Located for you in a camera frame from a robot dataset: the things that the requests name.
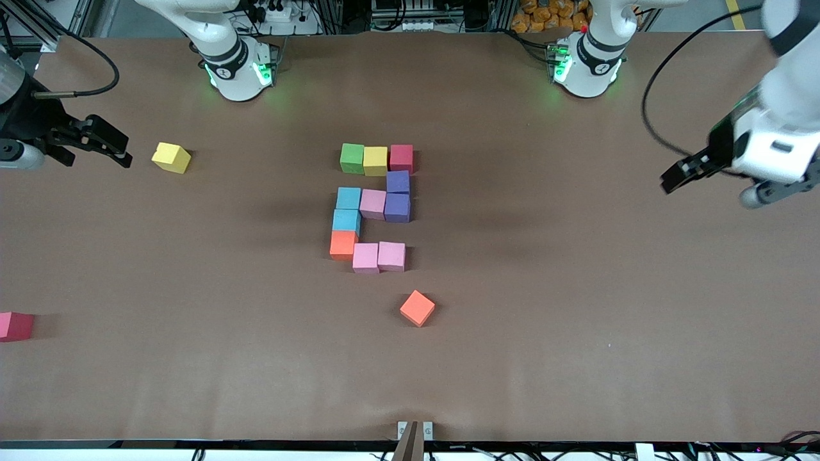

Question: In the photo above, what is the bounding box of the green foam cube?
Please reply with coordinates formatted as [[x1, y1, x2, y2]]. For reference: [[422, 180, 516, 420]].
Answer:
[[340, 142, 365, 175]]

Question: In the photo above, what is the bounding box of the orange foam cube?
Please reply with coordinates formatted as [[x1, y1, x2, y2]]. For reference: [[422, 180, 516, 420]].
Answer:
[[329, 230, 360, 261], [400, 289, 436, 328]]

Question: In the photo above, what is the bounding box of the yellow foam cube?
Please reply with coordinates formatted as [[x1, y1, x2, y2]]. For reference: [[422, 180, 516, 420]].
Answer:
[[151, 142, 192, 175], [363, 147, 390, 177]]

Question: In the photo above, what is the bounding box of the pink foam cube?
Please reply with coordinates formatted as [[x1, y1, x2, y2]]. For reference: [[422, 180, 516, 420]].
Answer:
[[352, 243, 381, 275], [360, 190, 387, 222], [377, 241, 407, 273]]

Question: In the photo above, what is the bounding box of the red foam cube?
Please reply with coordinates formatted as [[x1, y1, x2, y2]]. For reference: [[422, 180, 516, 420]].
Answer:
[[389, 144, 414, 175], [0, 311, 35, 343]]

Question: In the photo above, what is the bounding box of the pile of orange bags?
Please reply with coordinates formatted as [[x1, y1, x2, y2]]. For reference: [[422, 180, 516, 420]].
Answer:
[[511, 0, 591, 34]]

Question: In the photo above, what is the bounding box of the white power strip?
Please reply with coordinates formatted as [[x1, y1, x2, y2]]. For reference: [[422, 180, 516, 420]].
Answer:
[[253, 0, 321, 36]]

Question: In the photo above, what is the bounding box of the tan vertical strut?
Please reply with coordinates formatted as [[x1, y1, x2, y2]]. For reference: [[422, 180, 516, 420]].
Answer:
[[392, 421, 420, 461]]

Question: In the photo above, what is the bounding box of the aluminium frame rail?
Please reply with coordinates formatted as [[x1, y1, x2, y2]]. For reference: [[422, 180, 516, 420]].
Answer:
[[0, 0, 106, 52]]

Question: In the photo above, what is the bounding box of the small metal table bracket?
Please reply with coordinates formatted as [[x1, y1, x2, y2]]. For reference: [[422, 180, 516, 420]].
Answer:
[[397, 421, 434, 442]]

